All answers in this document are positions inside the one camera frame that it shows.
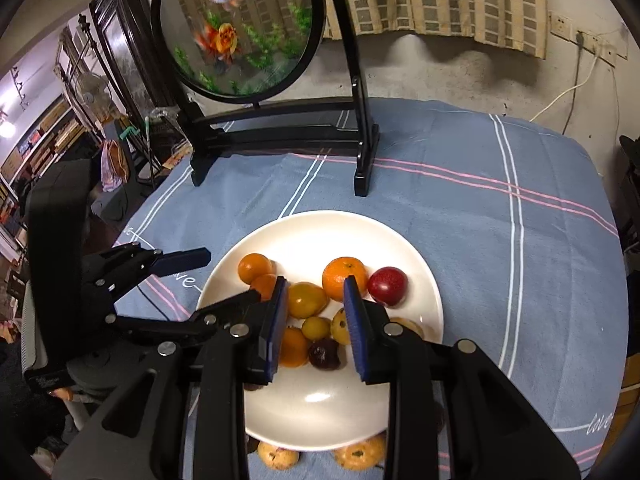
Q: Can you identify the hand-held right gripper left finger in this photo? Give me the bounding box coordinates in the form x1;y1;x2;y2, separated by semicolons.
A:
52;276;291;480

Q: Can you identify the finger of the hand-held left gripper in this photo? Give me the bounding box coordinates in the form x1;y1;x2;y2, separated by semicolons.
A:
104;288;267;348
81;241;211;307

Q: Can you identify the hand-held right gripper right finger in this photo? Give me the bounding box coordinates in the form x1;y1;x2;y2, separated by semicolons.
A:
342;275;583;480

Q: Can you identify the medium orange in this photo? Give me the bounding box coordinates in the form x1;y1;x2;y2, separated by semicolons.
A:
277;326;311;367

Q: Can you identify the small yellow fruit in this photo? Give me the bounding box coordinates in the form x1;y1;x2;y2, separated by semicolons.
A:
301;316;332;341

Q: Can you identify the dark purple passion fruit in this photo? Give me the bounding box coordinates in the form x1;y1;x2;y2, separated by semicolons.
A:
307;338;342;372

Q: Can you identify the yellow mango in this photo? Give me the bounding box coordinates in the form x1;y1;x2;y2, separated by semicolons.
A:
287;282;331;319

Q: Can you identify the small orange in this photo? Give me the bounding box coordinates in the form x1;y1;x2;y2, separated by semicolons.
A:
237;253;277;284
248;274;278;301

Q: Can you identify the red plum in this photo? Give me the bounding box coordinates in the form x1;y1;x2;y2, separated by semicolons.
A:
368;266;408;307

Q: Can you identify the large orange with stem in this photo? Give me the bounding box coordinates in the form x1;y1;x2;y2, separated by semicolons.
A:
321;256;369;302

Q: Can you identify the white round plate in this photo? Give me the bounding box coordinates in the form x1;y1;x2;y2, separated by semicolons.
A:
194;210;445;452

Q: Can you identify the pink bag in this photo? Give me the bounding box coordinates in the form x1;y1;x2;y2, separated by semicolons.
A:
100;140;131;191

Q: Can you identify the blue checked tablecloth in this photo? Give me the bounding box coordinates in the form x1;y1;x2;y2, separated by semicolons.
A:
112;97;628;480

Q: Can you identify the standing fan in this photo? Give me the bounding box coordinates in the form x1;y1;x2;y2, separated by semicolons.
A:
75;72;108;106

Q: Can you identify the clear plastic bag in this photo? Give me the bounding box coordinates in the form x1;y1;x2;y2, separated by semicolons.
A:
150;106;181;126

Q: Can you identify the dark wooden cabinet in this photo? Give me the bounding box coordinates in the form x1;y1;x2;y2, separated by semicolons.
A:
89;0;181;116

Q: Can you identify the round fish screen black stand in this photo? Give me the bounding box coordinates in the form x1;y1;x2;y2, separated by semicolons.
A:
150;0;381;198

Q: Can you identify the dark object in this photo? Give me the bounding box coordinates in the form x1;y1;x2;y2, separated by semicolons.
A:
617;135;640;256

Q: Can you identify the beige checked curtain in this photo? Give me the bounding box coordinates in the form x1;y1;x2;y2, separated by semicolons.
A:
320;0;548;61

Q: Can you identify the white wall socket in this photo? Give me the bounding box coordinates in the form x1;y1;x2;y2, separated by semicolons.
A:
550;12;573;41

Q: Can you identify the white wall socket strip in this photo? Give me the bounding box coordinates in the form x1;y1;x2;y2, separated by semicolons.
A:
575;30;628;68

